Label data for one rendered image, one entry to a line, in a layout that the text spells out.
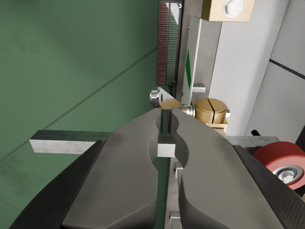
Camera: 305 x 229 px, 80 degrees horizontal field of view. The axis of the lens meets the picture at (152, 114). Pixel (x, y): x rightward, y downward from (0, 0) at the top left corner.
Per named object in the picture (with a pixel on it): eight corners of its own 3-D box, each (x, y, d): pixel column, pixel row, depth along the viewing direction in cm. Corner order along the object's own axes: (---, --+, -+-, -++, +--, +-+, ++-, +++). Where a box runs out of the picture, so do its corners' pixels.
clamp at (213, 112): (183, 156, 38) (186, 176, 33) (191, 97, 31) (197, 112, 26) (211, 157, 38) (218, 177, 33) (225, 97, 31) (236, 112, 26)
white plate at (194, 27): (177, 126, 48) (181, 153, 40) (189, 15, 35) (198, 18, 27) (179, 126, 48) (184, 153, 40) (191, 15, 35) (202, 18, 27)
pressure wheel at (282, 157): (229, 146, 39) (253, 194, 29) (238, 114, 35) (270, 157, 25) (267, 147, 39) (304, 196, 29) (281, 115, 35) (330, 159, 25)
